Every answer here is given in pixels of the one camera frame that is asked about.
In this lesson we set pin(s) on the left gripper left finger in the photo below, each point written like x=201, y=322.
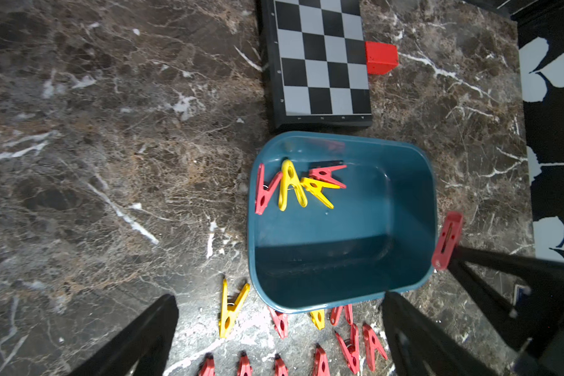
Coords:
x=143, y=346

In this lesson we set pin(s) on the teal storage box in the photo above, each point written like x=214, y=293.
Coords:
x=378, y=236

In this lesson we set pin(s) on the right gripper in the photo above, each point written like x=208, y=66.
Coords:
x=543, y=312

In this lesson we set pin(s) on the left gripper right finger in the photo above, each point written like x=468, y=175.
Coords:
x=419, y=347

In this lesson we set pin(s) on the yellow clothespin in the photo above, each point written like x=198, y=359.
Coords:
x=231, y=311
x=318, y=318
x=315, y=187
x=290, y=181

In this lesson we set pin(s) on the black white checkerboard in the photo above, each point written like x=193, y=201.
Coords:
x=315, y=72

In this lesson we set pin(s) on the small red block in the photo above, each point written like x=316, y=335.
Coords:
x=381, y=58

